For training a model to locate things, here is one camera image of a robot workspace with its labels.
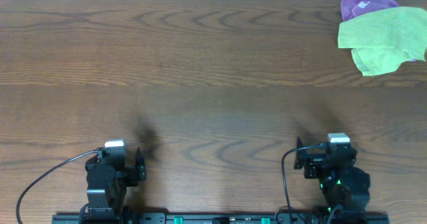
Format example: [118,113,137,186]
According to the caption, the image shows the green microfiber cloth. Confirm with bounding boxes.
[338,7,426,63]

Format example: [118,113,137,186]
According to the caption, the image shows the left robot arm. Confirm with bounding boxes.
[77,147,147,223]

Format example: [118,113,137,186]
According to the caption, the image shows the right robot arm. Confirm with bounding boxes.
[294,133,370,223]

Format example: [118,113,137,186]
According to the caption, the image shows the purple microfiber cloth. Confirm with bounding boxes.
[340,0,398,21]

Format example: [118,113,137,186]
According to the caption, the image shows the left black cable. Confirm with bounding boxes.
[15,149,101,224]

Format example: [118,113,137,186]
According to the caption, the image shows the black cable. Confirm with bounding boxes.
[274,143,328,224]
[15,149,101,224]

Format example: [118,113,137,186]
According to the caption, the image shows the right black cable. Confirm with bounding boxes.
[274,143,328,224]

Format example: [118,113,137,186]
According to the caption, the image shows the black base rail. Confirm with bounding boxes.
[51,212,390,224]

